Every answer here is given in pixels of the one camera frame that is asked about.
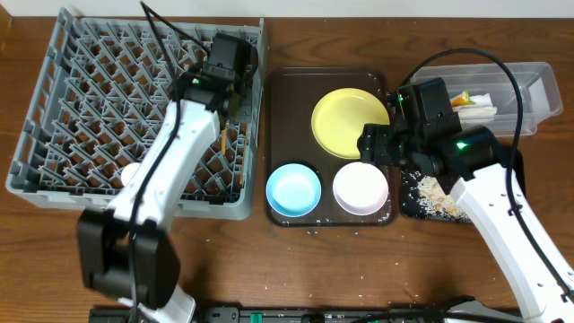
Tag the food scraps and rice pile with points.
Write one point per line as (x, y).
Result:
(422, 198)

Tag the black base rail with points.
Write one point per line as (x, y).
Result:
(234, 315)

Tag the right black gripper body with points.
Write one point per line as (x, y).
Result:
(389, 148)

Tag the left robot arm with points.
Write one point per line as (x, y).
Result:
(125, 250)

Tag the yellow round plate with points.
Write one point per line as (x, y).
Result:
(339, 117)

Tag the green orange snack wrapper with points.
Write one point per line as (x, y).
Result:
(462, 99)

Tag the dark brown serving tray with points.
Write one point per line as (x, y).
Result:
(291, 94)

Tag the wooden chopstick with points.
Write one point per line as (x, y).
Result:
(224, 140)
(245, 157)

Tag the white napkin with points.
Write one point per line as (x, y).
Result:
(480, 108)

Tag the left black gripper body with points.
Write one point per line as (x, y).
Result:
(242, 98)

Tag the black waste tray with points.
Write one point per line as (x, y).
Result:
(482, 159)

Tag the grey plastic dish rack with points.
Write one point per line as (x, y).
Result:
(99, 103)

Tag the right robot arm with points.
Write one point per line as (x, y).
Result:
(477, 171)

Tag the white pink bowl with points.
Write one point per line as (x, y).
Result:
(360, 188)

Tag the light blue bowl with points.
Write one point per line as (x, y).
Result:
(293, 190)

